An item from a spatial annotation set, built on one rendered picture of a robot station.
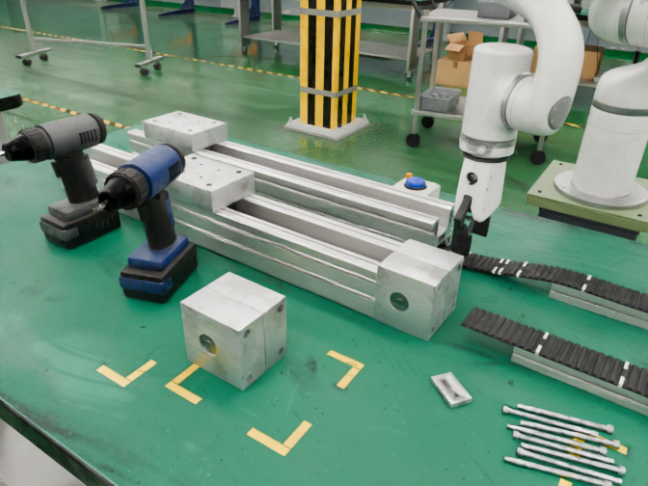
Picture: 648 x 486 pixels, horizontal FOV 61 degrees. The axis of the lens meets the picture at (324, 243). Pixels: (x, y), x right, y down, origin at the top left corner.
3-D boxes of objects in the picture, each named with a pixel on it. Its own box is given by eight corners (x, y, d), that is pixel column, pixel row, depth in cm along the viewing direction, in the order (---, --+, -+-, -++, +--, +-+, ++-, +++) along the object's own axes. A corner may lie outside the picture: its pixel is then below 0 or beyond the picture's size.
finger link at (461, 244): (469, 227, 86) (462, 262, 89) (475, 219, 88) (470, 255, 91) (449, 221, 87) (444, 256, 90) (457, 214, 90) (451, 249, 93)
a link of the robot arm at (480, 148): (505, 147, 80) (501, 166, 81) (524, 132, 86) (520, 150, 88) (451, 135, 84) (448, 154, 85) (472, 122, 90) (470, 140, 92)
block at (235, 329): (297, 343, 77) (297, 287, 72) (243, 391, 68) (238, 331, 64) (244, 318, 82) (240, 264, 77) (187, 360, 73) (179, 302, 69)
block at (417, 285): (461, 301, 87) (470, 249, 82) (427, 341, 78) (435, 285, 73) (410, 283, 91) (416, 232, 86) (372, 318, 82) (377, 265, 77)
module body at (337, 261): (403, 288, 89) (408, 244, 85) (372, 318, 82) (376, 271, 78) (100, 175, 128) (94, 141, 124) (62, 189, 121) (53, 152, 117)
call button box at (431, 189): (438, 210, 116) (442, 183, 113) (417, 228, 109) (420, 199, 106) (404, 201, 120) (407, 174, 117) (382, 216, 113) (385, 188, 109)
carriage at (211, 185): (256, 205, 103) (254, 172, 99) (214, 227, 95) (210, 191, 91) (196, 185, 110) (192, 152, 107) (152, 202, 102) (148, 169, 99)
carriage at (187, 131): (229, 150, 129) (227, 122, 125) (194, 164, 121) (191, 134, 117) (181, 137, 136) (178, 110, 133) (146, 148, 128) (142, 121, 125)
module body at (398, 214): (450, 244, 103) (456, 202, 99) (427, 266, 96) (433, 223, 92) (164, 153, 142) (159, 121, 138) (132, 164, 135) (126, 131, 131)
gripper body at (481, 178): (499, 160, 81) (485, 228, 86) (520, 143, 88) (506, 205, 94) (451, 149, 84) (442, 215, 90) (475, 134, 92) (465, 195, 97)
